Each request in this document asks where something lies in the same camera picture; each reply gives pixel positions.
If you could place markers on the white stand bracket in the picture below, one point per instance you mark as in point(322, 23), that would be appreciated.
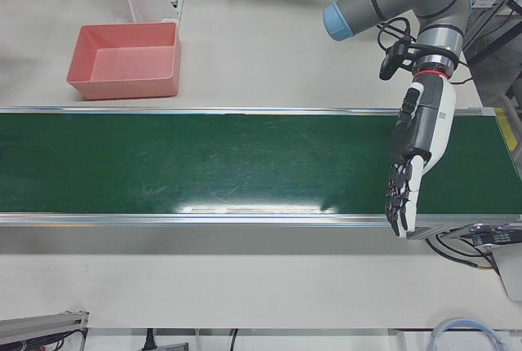
point(151, 4)

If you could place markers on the pink plastic box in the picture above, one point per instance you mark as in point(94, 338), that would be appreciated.
point(130, 65)

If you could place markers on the green conveyor belt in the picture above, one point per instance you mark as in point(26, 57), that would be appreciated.
point(204, 163)

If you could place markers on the aluminium frame profile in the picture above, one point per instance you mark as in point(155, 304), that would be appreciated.
point(41, 324)

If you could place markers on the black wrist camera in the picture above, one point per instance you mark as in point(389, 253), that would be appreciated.
point(389, 63)

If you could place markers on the yellow warning strip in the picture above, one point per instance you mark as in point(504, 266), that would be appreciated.
point(509, 130)

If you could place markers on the aluminium conveyor rail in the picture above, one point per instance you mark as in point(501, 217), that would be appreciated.
point(163, 219)
point(204, 110)

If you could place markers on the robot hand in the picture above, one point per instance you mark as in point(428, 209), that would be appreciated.
point(432, 122)

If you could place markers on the grey metal plate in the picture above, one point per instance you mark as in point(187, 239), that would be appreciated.
point(510, 269)

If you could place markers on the black controller box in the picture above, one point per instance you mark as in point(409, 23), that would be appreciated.
point(493, 236)

